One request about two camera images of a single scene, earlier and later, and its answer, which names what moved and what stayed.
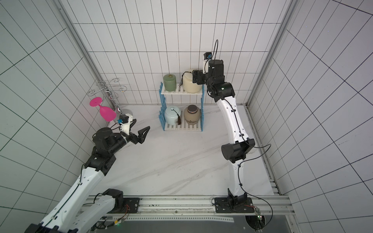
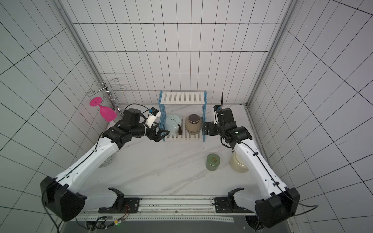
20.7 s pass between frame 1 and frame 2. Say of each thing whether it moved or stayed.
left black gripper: moved
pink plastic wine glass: stayed
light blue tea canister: moved
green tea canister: moved
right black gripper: moved
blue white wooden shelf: moved
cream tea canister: moved
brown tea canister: moved
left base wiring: stayed
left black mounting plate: stayed
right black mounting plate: stayed
